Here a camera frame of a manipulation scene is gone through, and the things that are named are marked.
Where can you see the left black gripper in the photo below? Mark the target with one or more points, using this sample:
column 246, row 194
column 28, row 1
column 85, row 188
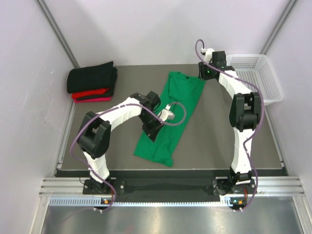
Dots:
column 152, row 131

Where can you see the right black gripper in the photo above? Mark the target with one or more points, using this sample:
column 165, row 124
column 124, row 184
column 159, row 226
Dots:
column 201, row 67

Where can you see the green t-shirt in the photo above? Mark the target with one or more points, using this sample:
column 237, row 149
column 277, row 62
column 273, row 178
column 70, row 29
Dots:
column 178, row 88

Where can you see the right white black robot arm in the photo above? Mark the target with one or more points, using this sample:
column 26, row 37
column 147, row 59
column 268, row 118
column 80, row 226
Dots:
column 244, row 117

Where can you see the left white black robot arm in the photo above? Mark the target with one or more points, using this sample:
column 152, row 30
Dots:
column 95, row 139

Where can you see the folded pink t-shirt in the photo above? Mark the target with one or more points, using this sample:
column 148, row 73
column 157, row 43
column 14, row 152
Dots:
column 100, row 99

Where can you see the folded black t-shirt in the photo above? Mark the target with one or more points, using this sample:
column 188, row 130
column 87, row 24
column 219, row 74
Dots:
column 101, row 76

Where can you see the folded red t-shirt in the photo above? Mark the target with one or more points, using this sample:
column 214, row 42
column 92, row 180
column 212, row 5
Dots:
column 89, row 93

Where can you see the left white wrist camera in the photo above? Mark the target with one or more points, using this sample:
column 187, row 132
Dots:
column 166, row 114

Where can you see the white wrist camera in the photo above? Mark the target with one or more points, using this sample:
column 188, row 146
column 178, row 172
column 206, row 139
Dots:
column 207, row 53
column 166, row 114

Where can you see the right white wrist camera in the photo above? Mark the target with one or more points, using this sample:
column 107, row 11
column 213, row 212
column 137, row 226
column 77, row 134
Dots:
column 207, row 53

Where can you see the aluminium frame rail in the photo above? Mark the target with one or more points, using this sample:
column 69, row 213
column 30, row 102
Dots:
column 267, row 186

